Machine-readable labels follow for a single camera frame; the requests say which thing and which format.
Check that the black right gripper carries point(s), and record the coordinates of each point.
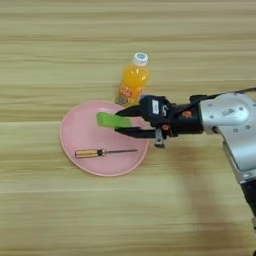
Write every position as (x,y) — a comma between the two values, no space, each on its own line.
(185,120)

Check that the green rectangular block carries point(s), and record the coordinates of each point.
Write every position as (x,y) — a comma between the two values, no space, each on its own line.
(108,120)

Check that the orange juice bottle white cap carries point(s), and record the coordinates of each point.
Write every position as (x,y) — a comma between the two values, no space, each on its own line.
(133,78)

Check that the pink round plate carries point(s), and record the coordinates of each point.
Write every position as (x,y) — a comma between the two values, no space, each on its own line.
(83,133)

